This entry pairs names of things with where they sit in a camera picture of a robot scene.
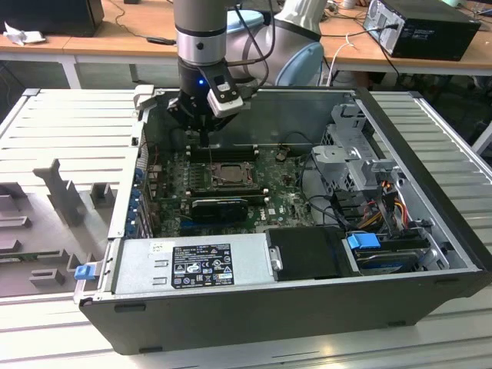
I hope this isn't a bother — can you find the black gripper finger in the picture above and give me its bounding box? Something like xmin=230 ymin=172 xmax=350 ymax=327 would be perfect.
xmin=167 ymin=96 xmax=206 ymax=148
xmin=205 ymin=113 xmax=236 ymax=148

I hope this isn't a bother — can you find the CPU with silver top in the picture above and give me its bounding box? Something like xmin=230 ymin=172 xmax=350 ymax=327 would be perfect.
xmin=221 ymin=165 xmax=250 ymax=182

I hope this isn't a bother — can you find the metal socket cover frame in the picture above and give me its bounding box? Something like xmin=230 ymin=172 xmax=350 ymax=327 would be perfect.
xmin=214 ymin=163 xmax=258 ymax=188

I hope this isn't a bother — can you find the CPU socket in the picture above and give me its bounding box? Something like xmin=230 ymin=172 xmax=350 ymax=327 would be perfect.
xmin=211 ymin=161 xmax=261 ymax=190

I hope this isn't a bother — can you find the black plastic bay cover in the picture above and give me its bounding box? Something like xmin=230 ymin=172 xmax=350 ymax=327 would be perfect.
xmin=264 ymin=225 xmax=364 ymax=282

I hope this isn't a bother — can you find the grey plastic case latch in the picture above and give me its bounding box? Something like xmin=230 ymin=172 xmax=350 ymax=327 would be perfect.
xmin=132 ymin=85 xmax=156 ymax=115

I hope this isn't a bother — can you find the black graphics card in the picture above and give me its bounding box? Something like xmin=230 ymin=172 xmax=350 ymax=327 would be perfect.
xmin=191 ymin=198 xmax=250 ymax=224

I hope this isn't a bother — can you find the green motherboard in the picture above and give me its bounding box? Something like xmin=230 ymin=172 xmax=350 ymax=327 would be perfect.
xmin=148 ymin=148 xmax=320 ymax=238

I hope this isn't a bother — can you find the silver perforated drive cage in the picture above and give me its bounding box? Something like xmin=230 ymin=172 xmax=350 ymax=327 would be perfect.
xmin=310 ymin=101 xmax=409 ymax=201

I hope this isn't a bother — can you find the silver power supply with label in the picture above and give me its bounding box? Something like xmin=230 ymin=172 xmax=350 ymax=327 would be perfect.
xmin=110 ymin=233 xmax=276 ymax=298

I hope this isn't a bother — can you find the black monitor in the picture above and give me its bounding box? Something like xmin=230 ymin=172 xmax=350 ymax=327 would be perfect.
xmin=0 ymin=0 xmax=105 ymax=38

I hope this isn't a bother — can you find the grey parts rack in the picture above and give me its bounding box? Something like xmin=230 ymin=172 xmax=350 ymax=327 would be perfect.
xmin=0 ymin=157 xmax=121 ymax=298

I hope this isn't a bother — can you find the crumpled white paper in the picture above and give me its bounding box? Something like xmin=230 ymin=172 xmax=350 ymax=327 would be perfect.
xmin=2 ymin=21 xmax=47 ymax=47

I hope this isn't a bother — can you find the blue disk carrier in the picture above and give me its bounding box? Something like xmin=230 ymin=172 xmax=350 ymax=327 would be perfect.
xmin=345 ymin=233 xmax=381 ymax=254

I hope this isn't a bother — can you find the black and silver PC case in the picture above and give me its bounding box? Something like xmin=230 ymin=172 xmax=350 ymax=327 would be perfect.
xmin=72 ymin=85 xmax=492 ymax=357

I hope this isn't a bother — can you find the hard disk drive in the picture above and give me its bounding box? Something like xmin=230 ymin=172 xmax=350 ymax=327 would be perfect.
xmin=355 ymin=248 xmax=422 ymax=276

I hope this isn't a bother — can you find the green RAM stick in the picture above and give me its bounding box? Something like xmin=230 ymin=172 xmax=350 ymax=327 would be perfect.
xmin=0 ymin=250 xmax=39 ymax=264

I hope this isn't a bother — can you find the black PC tower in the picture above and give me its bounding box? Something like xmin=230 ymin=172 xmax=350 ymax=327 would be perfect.
xmin=363 ymin=0 xmax=482 ymax=62

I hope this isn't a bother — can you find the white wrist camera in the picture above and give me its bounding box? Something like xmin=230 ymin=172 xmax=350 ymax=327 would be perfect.
xmin=199 ymin=65 xmax=246 ymax=119

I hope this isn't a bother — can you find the wooden desk with white frame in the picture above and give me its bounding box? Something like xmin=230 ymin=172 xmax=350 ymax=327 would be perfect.
xmin=321 ymin=0 xmax=492 ymax=78
xmin=0 ymin=0 xmax=327 ymax=90

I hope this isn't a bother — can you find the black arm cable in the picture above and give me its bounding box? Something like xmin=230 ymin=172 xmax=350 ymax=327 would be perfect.
xmin=226 ymin=5 xmax=280 ymax=85

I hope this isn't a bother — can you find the white cable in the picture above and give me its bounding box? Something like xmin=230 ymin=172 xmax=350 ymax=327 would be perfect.
xmin=327 ymin=32 xmax=357 ymax=86

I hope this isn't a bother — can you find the yellow red wire bundle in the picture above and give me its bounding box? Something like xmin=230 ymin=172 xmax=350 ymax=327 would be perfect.
xmin=359 ymin=184 xmax=409 ymax=228

